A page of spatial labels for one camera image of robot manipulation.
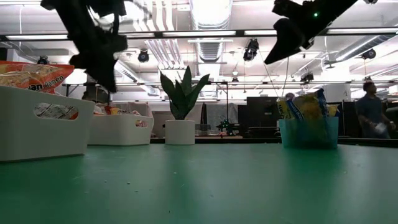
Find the person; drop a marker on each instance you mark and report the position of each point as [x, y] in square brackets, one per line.
[370, 112]

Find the white plastic bin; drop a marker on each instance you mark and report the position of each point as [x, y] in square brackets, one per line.
[121, 132]
[46, 137]

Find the teal translucent plastic bin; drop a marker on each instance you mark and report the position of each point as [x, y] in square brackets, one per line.
[308, 137]

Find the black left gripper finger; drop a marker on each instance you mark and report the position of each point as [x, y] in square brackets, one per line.
[99, 77]
[111, 81]

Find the black ceiling spotlight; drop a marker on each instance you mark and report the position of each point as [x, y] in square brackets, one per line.
[43, 59]
[143, 56]
[307, 77]
[251, 49]
[369, 54]

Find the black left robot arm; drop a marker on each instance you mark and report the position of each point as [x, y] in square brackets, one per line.
[71, 18]

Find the black background table stand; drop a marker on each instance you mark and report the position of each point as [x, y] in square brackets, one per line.
[66, 90]

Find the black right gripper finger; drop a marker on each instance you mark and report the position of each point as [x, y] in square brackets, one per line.
[276, 46]
[284, 54]

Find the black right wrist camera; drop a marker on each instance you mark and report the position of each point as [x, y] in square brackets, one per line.
[289, 7]

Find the black background monitor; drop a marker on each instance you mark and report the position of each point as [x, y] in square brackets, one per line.
[261, 112]

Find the green snake plant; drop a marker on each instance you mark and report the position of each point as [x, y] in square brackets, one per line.
[183, 99]

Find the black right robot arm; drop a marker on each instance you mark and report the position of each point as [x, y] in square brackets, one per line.
[332, 12]

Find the silver ceiling duct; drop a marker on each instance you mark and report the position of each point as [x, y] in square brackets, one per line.
[211, 49]

